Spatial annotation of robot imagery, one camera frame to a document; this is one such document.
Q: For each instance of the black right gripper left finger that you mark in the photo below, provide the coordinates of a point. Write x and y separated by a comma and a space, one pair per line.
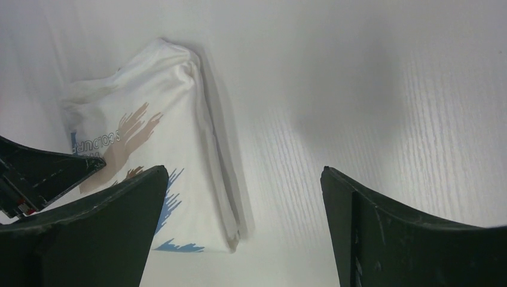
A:
99, 240

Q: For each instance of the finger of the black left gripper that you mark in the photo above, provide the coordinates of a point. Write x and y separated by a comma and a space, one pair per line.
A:
32, 179

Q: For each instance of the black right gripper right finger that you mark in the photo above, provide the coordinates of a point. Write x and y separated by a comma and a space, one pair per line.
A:
378, 241

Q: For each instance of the white printed t shirt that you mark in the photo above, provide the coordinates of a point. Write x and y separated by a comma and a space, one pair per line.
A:
153, 112

